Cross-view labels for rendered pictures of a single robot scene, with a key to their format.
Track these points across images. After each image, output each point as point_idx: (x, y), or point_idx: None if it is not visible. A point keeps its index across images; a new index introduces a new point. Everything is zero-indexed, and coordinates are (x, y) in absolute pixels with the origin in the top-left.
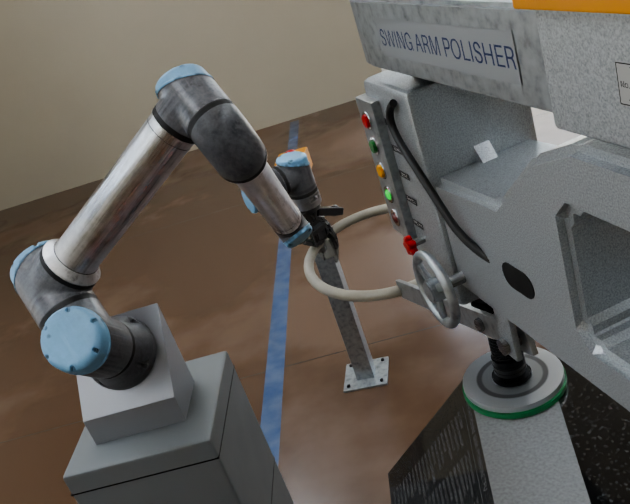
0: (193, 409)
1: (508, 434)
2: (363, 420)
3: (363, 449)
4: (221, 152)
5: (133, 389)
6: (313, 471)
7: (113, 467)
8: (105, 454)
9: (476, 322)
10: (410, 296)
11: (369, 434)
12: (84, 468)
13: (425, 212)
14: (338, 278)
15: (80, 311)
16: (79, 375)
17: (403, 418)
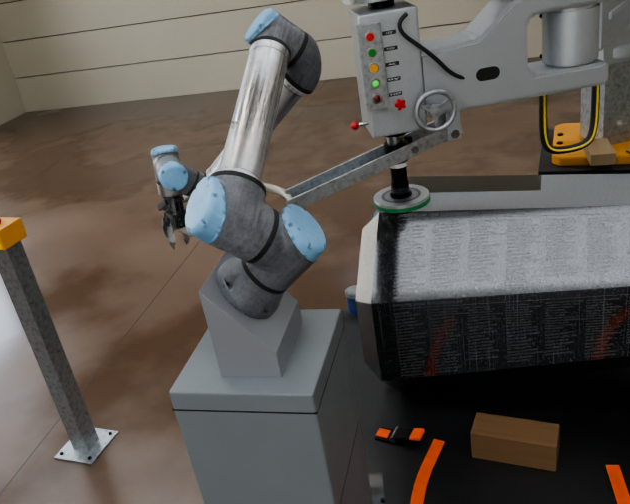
0: None
1: (439, 204)
2: (146, 454)
3: (182, 458)
4: (320, 62)
5: (276, 310)
6: (174, 497)
7: (324, 363)
8: (304, 367)
9: (414, 147)
10: (311, 199)
11: (168, 452)
12: (313, 379)
13: (409, 79)
14: (59, 343)
15: (295, 205)
16: (240, 322)
17: (172, 427)
